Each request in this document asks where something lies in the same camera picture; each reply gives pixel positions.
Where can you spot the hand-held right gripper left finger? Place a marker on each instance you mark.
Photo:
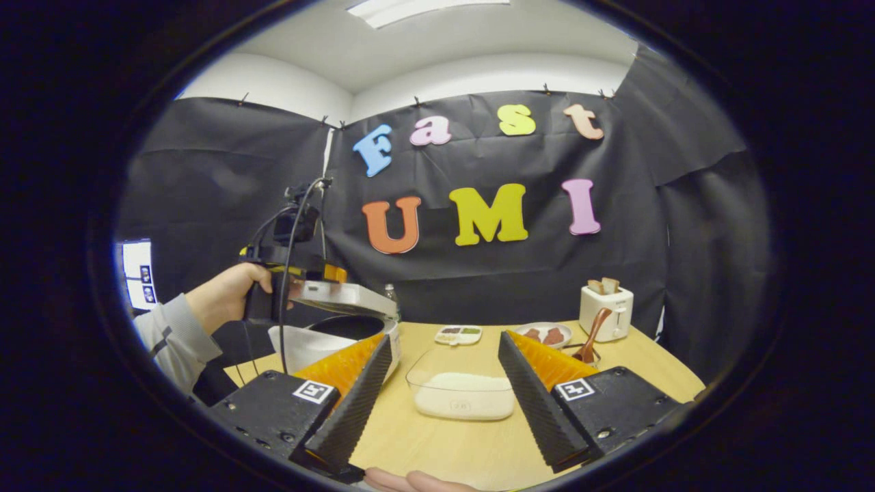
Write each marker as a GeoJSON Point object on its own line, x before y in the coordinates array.
{"type": "Point", "coordinates": [352, 403]}

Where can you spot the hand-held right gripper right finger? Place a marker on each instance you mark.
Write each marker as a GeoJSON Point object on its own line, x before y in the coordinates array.
{"type": "Point", "coordinates": [536, 403]}

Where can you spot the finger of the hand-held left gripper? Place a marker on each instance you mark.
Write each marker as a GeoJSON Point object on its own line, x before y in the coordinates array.
{"type": "Point", "coordinates": [335, 273]}

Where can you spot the white rice cooker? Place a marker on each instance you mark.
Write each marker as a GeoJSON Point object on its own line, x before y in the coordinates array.
{"type": "Point", "coordinates": [342, 297]}

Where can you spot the brown wooden spoon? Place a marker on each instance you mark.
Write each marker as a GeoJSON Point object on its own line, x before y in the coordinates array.
{"type": "Point", "coordinates": [596, 328]}

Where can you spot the clear bottle with green label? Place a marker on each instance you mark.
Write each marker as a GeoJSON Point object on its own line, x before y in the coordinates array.
{"type": "Point", "coordinates": [392, 301]}

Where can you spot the brown meat piece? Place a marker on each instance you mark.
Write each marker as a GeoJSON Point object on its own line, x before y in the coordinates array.
{"type": "Point", "coordinates": [532, 334]}
{"type": "Point", "coordinates": [554, 336]}

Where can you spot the white round plate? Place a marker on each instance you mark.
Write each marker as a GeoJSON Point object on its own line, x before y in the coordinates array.
{"type": "Point", "coordinates": [543, 326]}

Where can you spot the white divided condiment tray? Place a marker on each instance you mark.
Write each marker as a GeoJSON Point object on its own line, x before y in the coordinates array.
{"type": "Point", "coordinates": [458, 335]}

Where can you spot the white toaster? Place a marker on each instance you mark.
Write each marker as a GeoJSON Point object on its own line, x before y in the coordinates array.
{"type": "Point", "coordinates": [608, 314]}

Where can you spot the black backdrop cloth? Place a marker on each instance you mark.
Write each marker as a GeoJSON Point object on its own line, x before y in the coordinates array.
{"type": "Point", "coordinates": [478, 287]}

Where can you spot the toast slice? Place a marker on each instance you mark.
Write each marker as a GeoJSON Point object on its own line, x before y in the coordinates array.
{"type": "Point", "coordinates": [611, 284]}
{"type": "Point", "coordinates": [595, 286]}

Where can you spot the lit computer screen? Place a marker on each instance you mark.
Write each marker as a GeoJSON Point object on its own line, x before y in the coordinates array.
{"type": "Point", "coordinates": [140, 273]}

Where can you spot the ceiling light panel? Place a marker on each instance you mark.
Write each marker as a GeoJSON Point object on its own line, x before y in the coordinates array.
{"type": "Point", "coordinates": [424, 10]}

